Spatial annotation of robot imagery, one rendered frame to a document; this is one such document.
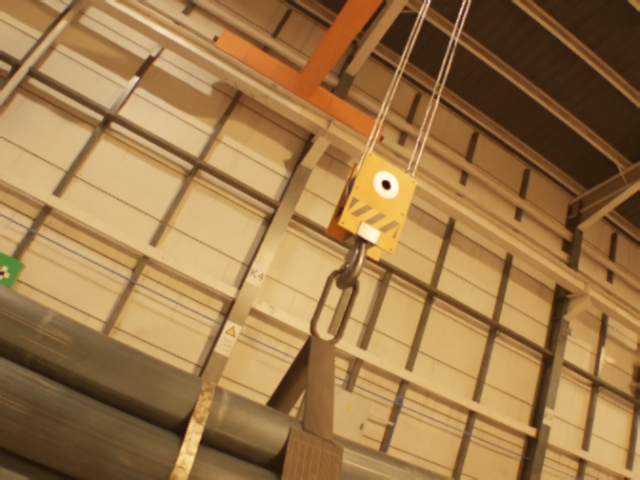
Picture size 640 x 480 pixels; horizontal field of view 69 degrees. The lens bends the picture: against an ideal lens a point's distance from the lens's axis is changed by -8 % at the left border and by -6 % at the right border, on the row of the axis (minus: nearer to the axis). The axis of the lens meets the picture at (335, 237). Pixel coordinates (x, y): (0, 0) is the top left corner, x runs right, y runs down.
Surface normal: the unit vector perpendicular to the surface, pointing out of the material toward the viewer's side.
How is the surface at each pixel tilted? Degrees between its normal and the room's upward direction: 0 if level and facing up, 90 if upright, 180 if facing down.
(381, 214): 90
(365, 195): 90
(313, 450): 60
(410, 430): 90
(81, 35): 90
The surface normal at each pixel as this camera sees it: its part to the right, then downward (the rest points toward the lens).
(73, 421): 0.48, -0.52
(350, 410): 0.41, -0.25
